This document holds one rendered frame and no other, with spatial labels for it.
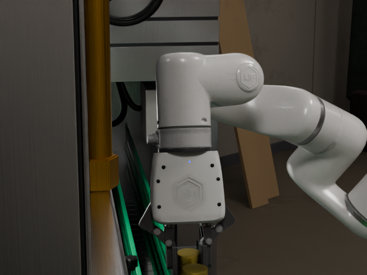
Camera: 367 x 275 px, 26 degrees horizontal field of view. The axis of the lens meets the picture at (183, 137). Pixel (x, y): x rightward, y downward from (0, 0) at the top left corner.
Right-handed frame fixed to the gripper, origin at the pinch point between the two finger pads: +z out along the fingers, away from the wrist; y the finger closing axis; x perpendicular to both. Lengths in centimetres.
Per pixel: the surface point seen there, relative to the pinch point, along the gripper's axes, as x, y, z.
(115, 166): -49, -12, -14
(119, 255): -62, -12, -9
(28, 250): -70, -17, -10
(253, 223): 345, 84, 27
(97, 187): -50, -13, -12
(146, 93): 102, 3, -31
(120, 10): 86, -3, -51
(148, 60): 90, 3, -39
